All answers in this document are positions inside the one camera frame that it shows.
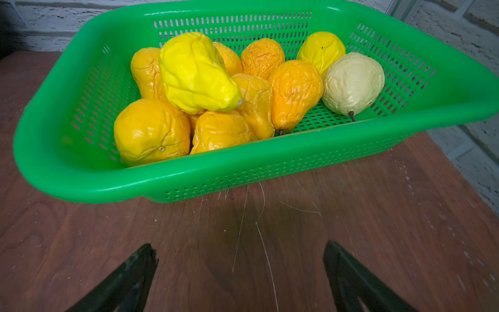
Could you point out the small yellow pear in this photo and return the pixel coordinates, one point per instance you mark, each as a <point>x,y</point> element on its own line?
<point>322,49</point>

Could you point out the orange yellow pear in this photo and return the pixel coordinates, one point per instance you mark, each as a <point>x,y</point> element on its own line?
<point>297,87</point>

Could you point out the green plastic basket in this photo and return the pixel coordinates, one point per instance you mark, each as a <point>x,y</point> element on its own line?
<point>64,143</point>

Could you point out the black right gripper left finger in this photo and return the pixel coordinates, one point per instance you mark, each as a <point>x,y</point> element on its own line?
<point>126,288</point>

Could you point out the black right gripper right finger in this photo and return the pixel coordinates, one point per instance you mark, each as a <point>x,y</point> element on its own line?
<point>352,284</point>

